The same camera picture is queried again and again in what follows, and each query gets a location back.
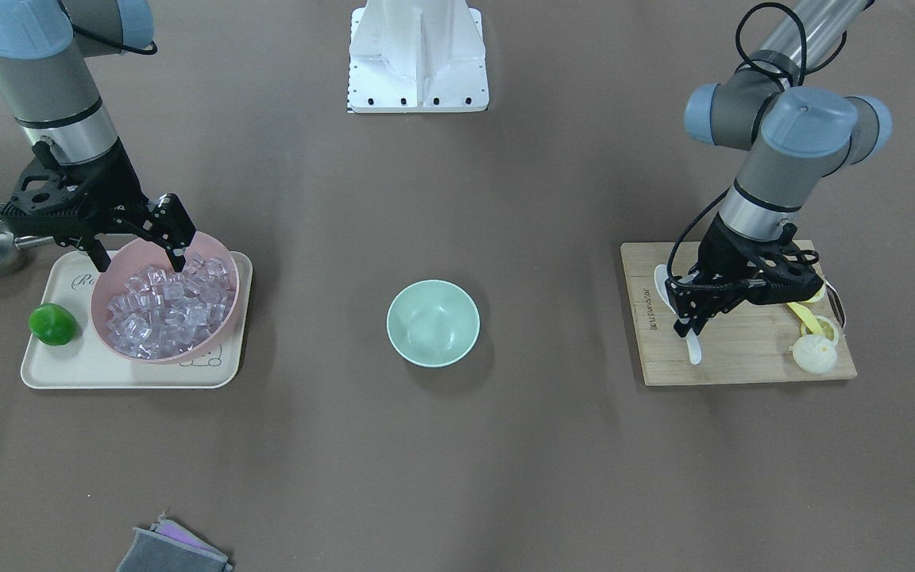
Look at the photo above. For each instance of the grey folded cloth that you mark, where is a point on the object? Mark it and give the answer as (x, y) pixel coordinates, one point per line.
(167, 545)

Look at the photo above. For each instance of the metal cutting board handle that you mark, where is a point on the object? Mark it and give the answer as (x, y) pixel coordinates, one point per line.
(837, 305)

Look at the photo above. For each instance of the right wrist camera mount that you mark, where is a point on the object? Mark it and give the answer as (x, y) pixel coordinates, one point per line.
(45, 202)

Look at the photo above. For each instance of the pile of clear ice cubes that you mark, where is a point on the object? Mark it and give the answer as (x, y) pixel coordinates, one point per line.
(161, 313)

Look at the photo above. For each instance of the white ceramic spoon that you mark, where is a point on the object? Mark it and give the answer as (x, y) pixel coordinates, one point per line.
(691, 338)

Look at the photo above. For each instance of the pink bowl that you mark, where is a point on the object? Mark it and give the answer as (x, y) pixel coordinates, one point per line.
(138, 254)

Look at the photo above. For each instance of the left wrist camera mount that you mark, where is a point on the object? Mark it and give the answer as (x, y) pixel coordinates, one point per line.
(786, 274)

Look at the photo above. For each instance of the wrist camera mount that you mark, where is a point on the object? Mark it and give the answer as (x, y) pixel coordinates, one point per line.
(45, 202)
(786, 274)

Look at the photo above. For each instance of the green bowl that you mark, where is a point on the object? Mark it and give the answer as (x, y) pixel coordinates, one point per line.
(433, 323)

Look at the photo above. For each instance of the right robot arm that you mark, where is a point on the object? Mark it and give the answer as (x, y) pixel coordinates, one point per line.
(45, 80)

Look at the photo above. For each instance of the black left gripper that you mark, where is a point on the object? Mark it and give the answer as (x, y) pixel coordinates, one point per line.
(721, 256)

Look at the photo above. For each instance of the green lime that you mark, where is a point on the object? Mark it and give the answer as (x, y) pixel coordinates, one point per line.
(53, 325)

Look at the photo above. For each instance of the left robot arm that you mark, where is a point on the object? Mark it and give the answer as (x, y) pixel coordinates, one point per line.
(794, 135)

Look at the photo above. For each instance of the yellow plastic knife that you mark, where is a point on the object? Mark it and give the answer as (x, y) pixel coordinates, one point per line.
(803, 313)

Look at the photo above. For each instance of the wooden cutting board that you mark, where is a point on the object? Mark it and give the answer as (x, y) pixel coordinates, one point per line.
(751, 345)

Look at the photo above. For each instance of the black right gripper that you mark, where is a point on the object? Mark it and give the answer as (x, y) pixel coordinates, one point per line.
(117, 188)

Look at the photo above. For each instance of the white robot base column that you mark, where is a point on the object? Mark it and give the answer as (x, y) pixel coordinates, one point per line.
(410, 57)

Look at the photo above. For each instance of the cream serving tray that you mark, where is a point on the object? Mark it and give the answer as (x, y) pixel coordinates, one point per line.
(87, 363)

